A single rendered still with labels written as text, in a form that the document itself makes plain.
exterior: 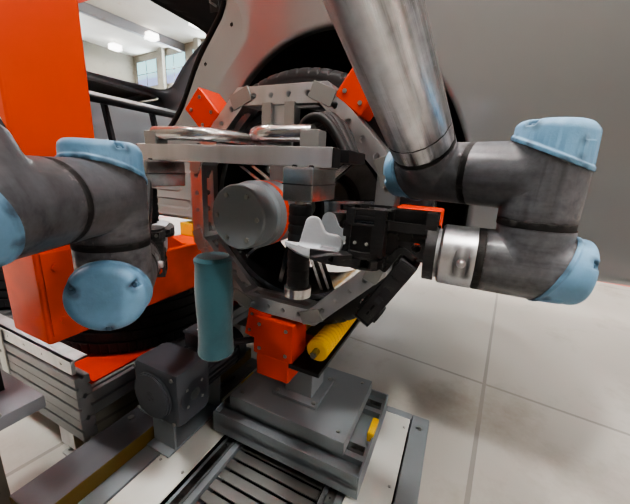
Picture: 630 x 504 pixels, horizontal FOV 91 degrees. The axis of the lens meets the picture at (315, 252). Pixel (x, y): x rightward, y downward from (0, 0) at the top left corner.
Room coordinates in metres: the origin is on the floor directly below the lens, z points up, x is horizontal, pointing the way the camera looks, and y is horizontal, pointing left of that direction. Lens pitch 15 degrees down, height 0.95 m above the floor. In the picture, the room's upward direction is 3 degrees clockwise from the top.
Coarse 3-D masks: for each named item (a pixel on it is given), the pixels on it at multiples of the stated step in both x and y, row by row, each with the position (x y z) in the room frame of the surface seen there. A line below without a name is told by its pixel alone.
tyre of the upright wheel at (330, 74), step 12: (288, 72) 0.82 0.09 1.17; (300, 72) 0.80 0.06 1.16; (312, 72) 0.79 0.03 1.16; (324, 72) 0.78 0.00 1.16; (336, 72) 0.77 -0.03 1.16; (264, 84) 0.84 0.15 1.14; (336, 84) 0.76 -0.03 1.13; (372, 120) 0.72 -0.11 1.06; (408, 204) 0.68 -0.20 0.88; (420, 204) 0.67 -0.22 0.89; (432, 204) 0.73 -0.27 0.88; (252, 276) 0.86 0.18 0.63; (372, 288) 0.71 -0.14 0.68; (360, 300) 0.72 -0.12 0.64; (336, 312) 0.74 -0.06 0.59; (348, 312) 0.73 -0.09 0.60; (324, 324) 0.77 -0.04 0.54
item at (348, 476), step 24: (216, 408) 0.85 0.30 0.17; (384, 408) 0.91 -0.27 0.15; (240, 432) 0.80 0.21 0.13; (264, 432) 0.79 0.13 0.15; (288, 432) 0.79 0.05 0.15; (360, 432) 0.81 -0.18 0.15; (288, 456) 0.73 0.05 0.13; (312, 456) 0.70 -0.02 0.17; (336, 456) 0.72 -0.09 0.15; (360, 456) 0.70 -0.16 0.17; (336, 480) 0.66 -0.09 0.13; (360, 480) 0.66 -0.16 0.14
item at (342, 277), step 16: (304, 112) 0.84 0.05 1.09; (224, 176) 0.90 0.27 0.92; (240, 176) 0.96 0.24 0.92; (256, 176) 0.88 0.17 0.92; (336, 176) 0.78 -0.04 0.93; (320, 208) 0.84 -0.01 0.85; (336, 208) 0.78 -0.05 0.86; (240, 256) 0.88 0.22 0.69; (256, 256) 0.93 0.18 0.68; (272, 256) 0.98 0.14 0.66; (256, 272) 0.86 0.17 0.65; (272, 272) 0.90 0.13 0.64; (320, 272) 0.81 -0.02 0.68; (336, 272) 0.99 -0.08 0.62; (352, 272) 0.92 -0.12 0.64; (272, 288) 0.83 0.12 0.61; (320, 288) 0.79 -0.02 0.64
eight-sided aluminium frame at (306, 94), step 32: (256, 96) 0.75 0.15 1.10; (288, 96) 0.73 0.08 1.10; (320, 96) 0.68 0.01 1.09; (224, 128) 0.79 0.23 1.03; (352, 128) 0.66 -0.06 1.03; (384, 160) 0.62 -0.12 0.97; (192, 192) 0.84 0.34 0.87; (384, 192) 0.63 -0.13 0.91; (256, 288) 0.81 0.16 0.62; (352, 288) 0.64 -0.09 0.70; (320, 320) 0.67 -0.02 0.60
